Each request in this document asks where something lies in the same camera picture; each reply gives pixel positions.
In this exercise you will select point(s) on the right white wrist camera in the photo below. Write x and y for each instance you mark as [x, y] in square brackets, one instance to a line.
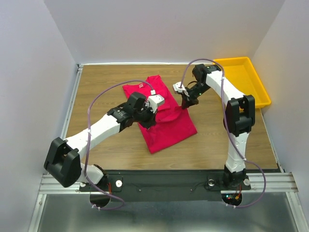
[179, 88]

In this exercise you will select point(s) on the yellow plastic bin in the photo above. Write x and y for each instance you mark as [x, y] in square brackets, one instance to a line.
[242, 74]

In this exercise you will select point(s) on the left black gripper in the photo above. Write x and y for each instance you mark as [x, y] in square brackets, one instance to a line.
[149, 119]

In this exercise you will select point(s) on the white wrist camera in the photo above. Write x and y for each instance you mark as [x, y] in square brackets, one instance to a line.
[179, 88]
[155, 100]

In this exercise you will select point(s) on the front aluminium frame rail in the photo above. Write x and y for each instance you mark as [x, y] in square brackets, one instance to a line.
[276, 182]

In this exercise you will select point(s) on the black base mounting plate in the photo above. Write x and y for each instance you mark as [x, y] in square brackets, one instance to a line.
[168, 185]

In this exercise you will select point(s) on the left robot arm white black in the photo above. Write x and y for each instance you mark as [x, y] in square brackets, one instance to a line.
[67, 159]

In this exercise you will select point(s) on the aluminium frame rail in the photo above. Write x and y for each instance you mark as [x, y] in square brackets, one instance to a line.
[276, 182]
[70, 104]

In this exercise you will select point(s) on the left aluminium frame rail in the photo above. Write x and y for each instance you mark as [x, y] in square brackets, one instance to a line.
[70, 104]

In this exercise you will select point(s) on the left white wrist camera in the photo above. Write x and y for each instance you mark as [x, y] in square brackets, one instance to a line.
[155, 100]

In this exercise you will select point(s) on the small electronics board with leds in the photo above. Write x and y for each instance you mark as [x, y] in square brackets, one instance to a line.
[230, 198]

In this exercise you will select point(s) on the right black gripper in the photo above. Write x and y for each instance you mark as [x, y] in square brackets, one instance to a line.
[187, 99]

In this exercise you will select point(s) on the red polo t shirt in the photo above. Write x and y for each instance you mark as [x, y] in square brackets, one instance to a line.
[173, 124]

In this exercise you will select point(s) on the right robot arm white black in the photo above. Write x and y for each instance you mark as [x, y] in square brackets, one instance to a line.
[239, 115]

